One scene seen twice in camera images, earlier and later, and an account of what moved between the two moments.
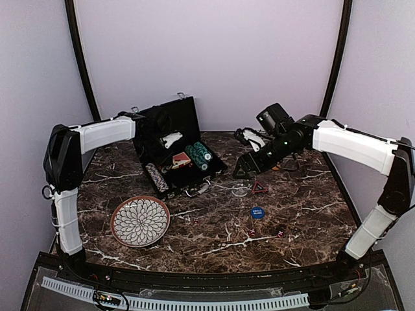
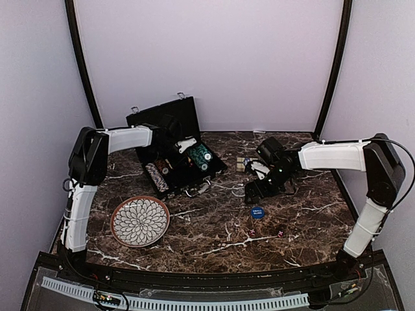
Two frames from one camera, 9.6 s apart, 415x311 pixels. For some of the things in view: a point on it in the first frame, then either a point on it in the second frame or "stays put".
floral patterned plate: (139, 221) stays put
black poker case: (173, 152) stays put
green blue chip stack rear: (202, 151) stays put
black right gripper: (244, 159) to (249, 189)
